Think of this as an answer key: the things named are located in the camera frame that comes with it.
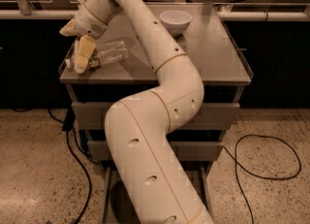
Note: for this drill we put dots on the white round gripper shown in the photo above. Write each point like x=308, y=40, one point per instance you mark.
x=87, y=24

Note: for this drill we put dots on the clear plastic water bottle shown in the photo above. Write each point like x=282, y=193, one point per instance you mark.
x=103, y=55

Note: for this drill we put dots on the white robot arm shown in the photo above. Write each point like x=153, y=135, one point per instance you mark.
x=137, y=126

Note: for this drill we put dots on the top grey drawer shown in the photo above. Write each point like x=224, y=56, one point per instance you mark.
x=212, y=116

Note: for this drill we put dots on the middle grey drawer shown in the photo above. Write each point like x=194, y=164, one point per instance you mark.
x=185, y=151

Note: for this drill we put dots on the grey drawer cabinet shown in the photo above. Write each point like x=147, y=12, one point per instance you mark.
x=223, y=70

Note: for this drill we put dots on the black power adapter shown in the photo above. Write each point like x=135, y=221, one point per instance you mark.
x=69, y=120

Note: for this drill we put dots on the white ceramic bowl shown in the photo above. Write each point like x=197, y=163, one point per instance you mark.
x=175, y=21

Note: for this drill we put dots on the white horizontal rail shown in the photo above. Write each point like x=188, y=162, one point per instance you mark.
x=225, y=16

